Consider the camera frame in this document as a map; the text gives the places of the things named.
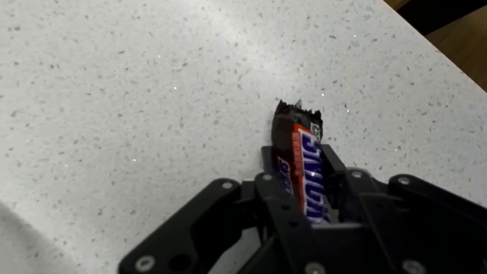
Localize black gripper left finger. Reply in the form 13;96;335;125
119;147;326;274

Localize brown snickers candy bar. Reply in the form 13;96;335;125
271;101;329;224

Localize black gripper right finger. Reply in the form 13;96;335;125
303;145;487;274

